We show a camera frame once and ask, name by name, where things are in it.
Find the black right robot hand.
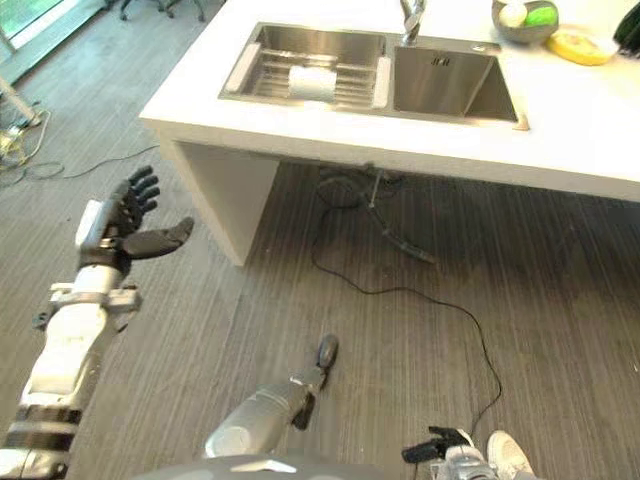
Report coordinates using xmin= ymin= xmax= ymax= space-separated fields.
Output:
xmin=402 ymin=425 xmax=476 ymax=464

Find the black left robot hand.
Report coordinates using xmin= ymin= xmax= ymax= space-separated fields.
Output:
xmin=74 ymin=166 xmax=195 ymax=264

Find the person's white shoe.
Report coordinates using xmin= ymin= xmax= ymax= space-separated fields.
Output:
xmin=486 ymin=429 xmax=536 ymax=480

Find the dark robot foot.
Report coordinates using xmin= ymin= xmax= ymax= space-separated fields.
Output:
xmin=314 ymin=333 xmax=340 ymax=369

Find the silver robot leg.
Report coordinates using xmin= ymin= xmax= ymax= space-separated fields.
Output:
xmin=203 ymin=368 xmax=329 ymax=459

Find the office chair base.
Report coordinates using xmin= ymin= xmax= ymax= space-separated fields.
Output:
xmin=118 ymin=0 xmax=207 ymax=23

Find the white cup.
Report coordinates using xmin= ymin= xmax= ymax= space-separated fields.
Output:
xmin=287 ymin=65 xmax=339 ymax=102

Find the steel sink drain rack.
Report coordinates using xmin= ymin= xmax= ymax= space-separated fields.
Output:
xmin=228 ymin=42 xmax=392 ymax=108

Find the stainless steel double sink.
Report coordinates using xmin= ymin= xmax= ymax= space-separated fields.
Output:
xmin=217 ymin=21 xmax=519 ymax=126

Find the chrome faucet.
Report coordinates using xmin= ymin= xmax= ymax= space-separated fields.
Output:
xmin=398 ymin=0 xmax=427 ymax=47

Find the white kitchen counter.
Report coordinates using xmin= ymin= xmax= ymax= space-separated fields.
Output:
xmin=138 ymin=0 xmax=640 ymax=267

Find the yellow sponge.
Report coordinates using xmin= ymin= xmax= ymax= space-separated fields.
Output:
xmin=545 ymin=28 xmax=614 ymax=67

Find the white ball in bowl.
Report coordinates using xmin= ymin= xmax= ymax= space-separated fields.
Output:
xmin=499 ymin=1 xmax=528 ymax=29

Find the steel bowl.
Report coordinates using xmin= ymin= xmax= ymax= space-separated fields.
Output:
xmin=490 ymin=0 xmax=561 ymax=43

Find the green item in bowl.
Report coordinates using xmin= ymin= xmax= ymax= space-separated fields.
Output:
xmin=523 ymin=1 xmax=559 ymax=29

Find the black dish brush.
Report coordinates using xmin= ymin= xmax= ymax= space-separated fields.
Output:
xmin=612 ymin=10 xmax=640 ymax=57

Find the grey floor cable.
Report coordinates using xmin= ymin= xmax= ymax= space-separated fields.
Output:
xmin=0 ymin=108 xmax=161 ymax=187

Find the black floor cable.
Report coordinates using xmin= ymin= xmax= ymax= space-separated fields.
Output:
xmin=310 ymin=174 xmax=503 ymax=441

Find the grey drain hose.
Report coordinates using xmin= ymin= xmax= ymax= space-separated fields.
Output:
xmin=363 ymin=164 xmax=437 ymax=264

